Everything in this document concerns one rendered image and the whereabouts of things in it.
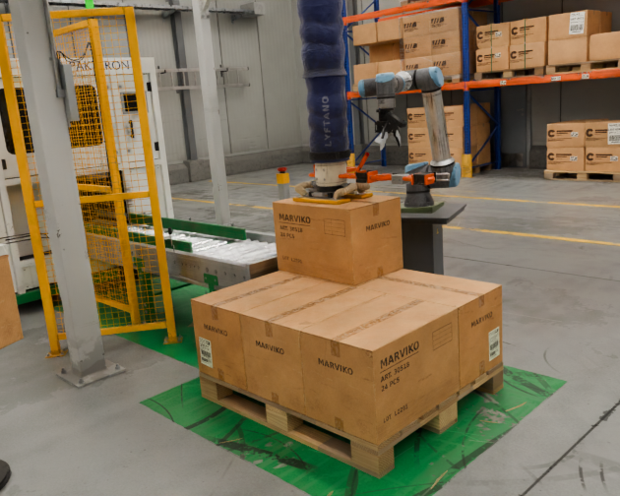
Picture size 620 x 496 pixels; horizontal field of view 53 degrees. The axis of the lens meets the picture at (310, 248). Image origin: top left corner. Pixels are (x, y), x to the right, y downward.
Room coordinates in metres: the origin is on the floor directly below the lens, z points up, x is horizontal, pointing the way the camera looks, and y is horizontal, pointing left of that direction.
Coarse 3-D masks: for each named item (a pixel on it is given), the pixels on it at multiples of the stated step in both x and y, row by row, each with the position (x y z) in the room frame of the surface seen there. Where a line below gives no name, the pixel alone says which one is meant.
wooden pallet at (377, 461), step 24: (216, 384) 2.98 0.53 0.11; (480, 384) 2.76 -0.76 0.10; (240, 408) 2.86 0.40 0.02; (264, 408) 2.85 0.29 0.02; (288, 408) 2.59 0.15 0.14; (432, 408) 2.49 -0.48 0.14; (456, 408) 2.61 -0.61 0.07; (288, 432) 2.60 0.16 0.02; (312, 432) 2.58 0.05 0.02; (336, 432) 2.38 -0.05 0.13; (408, 432) 2.36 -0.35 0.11; (336, 456) 2.39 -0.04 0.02; (360, 456) 2.29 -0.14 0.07; (384, 456) 2.24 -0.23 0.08
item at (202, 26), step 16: (192, 0) 6.87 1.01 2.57; (208, 32) 6.85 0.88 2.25; (208, 48) 6.84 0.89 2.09; (208, 64) 6.82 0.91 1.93; (208, 80) 6.81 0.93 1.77; (208, 96) 6.81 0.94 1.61; (208, 112) 6.83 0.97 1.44; (208, 128) 6.85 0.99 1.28; (208, 144) 6.87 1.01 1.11; (224, 176) 6.87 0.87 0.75; (224, 192) 6.85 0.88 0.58; (224, 208) 6.84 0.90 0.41
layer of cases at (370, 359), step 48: (240, 288) 3.19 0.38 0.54; (288, 288) 3.12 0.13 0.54; (336, 288) 3.06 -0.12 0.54; (384, 288) 3.00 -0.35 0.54; (432, 288) 2.94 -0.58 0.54; (480, 288) 2.88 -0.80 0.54; (240, 336) 2.80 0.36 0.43; (288, 336) 2.55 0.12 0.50; (336, 336) 2.41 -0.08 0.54; (384, 336) 2.37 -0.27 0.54; (432, 336) 2.50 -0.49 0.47; (480, 336) 2.77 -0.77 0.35; (240, 384) 2.83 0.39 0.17; (288, 384) 2.57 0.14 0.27; (336, 384) 2.37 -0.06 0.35; (384, 384) 2.26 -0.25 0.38; (432, 384) 2.49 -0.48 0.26; (384, 432) 2.25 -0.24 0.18
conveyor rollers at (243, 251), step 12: (132, 228) 5.27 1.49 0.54; (144, 228) 5.24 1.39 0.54; (192, 240) 4.53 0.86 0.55; (204, 240) 4.49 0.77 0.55; (216, 240) 4.54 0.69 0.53; (228, 240) 4.43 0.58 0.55; (240, 240) 4.47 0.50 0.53; (204, 252) 4.14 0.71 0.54; (216, 252) 4.10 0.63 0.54; (228, 252) 4.07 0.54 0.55; (240, 252) 4.03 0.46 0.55; (252, 252) 3.99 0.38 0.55; (264, 252) 4.03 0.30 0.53; (276, 252) 3.99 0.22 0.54
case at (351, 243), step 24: (288, 216) 3.42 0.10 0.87; (312, 216) 3.28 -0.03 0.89; (336, 216) 3.15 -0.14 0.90; (360, 216) 3.13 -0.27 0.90; (384, 216) 3.25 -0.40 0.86; (288, 240) 3.43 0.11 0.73; (312, 240) 3.29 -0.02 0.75; (336, 240) 3.16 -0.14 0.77; (360, 240) 3.12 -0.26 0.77; (384, 240) 3.25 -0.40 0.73; (288, 264) 3.45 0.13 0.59; (312, 264) 3.30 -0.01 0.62; (336, 264) 3.17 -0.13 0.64; (360, 264) 3.11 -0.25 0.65; (384, 264) 3.24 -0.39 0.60
